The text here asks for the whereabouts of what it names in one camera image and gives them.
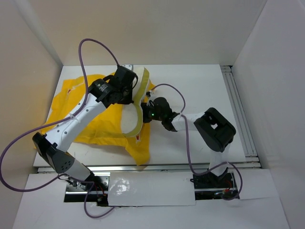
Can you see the cream white pillow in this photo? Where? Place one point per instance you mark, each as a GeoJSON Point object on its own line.
{"type": "Point", "coordinates": [132, 114]}

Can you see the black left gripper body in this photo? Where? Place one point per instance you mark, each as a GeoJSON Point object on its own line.
{"type": "Point", "coordinates": [126, 98]}

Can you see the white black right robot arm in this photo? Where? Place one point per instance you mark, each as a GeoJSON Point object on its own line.
{"type": "Point", "coordinates": [215, 130]}

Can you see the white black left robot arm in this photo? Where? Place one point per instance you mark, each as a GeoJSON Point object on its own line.
{"type": "Point", "coordinates": [54, 144]}

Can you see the white cover sheet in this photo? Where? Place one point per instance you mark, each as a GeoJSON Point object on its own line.
{"type": "Point", "coordinates": [140, 189]}

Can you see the yellow printed pillowcase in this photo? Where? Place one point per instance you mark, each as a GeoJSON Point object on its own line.
{"type": "Point", "coordinates": [103, 130]}

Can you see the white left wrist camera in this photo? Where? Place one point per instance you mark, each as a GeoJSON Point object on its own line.
{"type": "Point", "coordinates": [129, 66]}

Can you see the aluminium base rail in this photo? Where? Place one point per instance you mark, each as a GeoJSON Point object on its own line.
{"type": "Point", "coordinates": [204, 189]}

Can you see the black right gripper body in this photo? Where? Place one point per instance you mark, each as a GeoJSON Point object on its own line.
{"type": "Point", "coordinates": [150, 113]}

